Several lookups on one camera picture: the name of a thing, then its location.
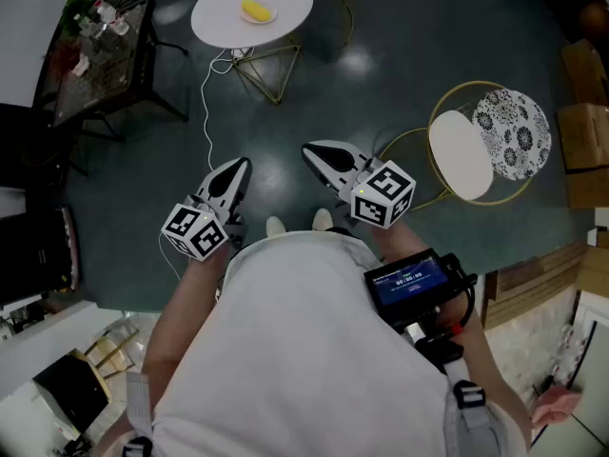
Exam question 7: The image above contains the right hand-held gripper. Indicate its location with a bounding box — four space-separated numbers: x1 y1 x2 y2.
302 139 417 230

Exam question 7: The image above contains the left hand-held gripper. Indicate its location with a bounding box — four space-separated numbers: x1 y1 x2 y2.
160 156 252 262

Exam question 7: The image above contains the yellow corn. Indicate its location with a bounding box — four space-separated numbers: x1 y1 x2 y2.
241 0 273 22

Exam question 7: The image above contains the person's left forearm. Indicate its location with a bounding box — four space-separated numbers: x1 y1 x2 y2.
141 247 232 402

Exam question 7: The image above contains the black forearm-mounted monitor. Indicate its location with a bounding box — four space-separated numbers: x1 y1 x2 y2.
363 248 479 335

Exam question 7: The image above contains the round white table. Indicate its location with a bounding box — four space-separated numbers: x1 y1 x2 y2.
190 0 315 106

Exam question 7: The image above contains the dark glass-top table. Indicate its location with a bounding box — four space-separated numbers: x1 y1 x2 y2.
30 0 190 143

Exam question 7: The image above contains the floral seat cushion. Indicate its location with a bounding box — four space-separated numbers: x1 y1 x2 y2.
470 88 552 182

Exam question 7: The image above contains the person's white shirt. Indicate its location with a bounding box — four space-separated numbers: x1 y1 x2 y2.
151 230 529 457

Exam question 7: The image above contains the dried plant in white vase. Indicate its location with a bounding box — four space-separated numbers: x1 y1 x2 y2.
49 38 91 78

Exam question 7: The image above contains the wooden folding stand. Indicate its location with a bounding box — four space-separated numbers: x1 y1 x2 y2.
83 327 142 381

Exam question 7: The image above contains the black floor appliance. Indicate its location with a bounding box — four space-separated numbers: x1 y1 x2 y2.
0 205 81 307

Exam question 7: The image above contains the green potted plant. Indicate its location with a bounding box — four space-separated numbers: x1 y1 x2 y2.
61 0 96 37

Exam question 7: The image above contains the wooden pallet stack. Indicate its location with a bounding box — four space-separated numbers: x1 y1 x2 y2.
482 240 609 330

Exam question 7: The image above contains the cardboard box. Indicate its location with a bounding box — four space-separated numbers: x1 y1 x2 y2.
568 169 609 210
556 103 609 173
560 38 609 107

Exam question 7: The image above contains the black box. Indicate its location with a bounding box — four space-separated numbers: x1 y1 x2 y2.
31 353 111 440

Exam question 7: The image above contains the pink cloth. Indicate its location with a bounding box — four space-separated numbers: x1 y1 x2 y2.
531 387 584 431

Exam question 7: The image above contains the white power cable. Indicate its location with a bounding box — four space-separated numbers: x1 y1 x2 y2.
200 48 239 171

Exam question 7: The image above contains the gold wire chair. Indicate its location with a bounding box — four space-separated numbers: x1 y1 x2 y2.
378 81 553 212
288 0 375 50

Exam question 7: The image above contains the black monitor cable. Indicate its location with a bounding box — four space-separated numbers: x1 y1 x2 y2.
425 273 479 340

